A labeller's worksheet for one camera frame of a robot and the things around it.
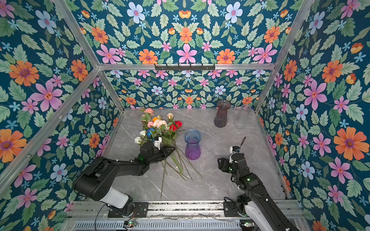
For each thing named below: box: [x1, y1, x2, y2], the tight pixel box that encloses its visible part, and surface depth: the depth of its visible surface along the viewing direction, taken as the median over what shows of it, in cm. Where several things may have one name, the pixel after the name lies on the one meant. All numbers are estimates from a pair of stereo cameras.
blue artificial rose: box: [146, 127, 156, 138], surface depth 100 cm
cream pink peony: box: [153, 119, 168, 130], surface depth 103 cm
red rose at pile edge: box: [174, 120, 184, 128], surface depth 110 cm
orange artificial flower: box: [152, 115, 162, 123], surface depth 110 cm
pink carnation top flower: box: [143, 107, 155, 116], surface depth 113 cm
